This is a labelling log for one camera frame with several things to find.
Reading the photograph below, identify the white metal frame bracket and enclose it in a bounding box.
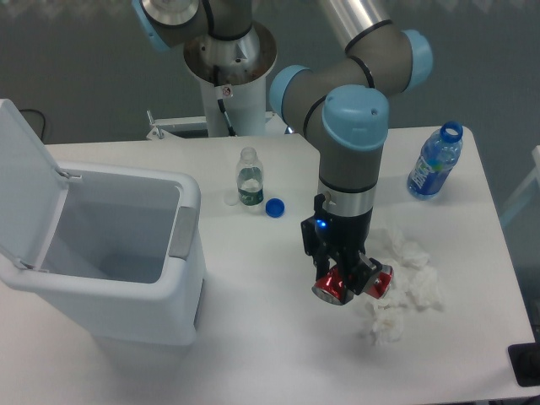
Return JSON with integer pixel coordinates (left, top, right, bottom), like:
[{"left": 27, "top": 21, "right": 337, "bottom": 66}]
[{"left": 145, "top": 110, "right": 294, "bottom": 140}]

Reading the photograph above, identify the white trash can lid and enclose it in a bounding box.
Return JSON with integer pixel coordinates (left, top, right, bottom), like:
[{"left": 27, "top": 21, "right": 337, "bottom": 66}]
[{"left": 1, "top": 99, "right": 82, "bottom": 269}]

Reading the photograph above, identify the black floor cable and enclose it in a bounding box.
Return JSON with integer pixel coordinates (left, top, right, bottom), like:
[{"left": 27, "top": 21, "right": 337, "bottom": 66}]
[{"left": 19, "top": 108, "right": 47, "bottom": 142}]

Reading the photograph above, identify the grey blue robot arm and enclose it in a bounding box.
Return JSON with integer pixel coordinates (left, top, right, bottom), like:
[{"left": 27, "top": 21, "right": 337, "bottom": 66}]
[{"left": 133, "top": 1, "right": 433, "bottom": 305}]

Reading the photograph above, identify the red soda can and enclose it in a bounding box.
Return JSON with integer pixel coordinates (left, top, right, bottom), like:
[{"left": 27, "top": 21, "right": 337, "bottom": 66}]
[{"left": 311, "top": 262, "right": 394, "bottom": 305}]

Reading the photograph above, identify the black device at edge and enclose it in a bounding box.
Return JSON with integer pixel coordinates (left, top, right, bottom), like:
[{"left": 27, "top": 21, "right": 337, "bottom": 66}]
[{"left": 508, "top": 343, "right": 539, "bottom": 387}]

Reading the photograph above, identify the crumpled white tissue upper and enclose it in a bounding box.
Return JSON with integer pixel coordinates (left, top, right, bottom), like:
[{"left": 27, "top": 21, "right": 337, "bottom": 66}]
[{"left": 370, "top": 226, "right": 445, "bottom": 311}]

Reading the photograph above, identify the white trash can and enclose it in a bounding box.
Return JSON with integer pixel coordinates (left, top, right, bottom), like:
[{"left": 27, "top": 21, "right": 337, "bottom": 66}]
[{"left": 1, "top": 162, "right": 206, "bottom": 346}]

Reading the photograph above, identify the crumpled white tissue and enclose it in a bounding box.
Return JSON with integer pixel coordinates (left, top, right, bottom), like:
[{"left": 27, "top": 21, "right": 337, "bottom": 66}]
[
  {"left": 360, "top": 300, "right": 404, "bottom": 345},
  {"left": 370, "top": 226, "right": 445, "bottom": 311}
]

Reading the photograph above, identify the blue bottle cap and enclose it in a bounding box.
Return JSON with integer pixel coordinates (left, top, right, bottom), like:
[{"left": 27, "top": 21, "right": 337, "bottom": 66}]
[{"left": 265, "top": 197, "right": 285, "bottom": 219}]

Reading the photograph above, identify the blue plastic bottle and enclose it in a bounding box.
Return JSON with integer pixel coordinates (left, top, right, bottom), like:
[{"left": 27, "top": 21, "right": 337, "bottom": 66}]
[{"left": 407, "top": 121, "right": 463, "bottom": 200}]

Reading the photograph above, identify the crumpled white tissue lower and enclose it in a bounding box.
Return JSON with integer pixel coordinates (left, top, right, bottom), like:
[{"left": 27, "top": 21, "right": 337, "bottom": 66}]
[{"left": 360, "top": 300, "right": 404, "bottom": 345}]

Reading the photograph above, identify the clear green label bottle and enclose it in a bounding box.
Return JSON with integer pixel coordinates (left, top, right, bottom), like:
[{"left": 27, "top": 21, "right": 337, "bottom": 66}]
[{"left": 235, "top": 147, "right": 264, "bottom": 213}]

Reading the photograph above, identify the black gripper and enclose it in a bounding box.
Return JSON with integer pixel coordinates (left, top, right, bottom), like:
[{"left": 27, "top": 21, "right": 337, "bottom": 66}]
[{"left": 300, "top": 193, "right": 380, "bottom": 302}]

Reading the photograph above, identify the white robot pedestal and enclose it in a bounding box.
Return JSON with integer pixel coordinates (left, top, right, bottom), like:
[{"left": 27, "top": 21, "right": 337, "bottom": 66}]
[{"left": 183, "top": 21, "right": 277, "bottom": 138}]

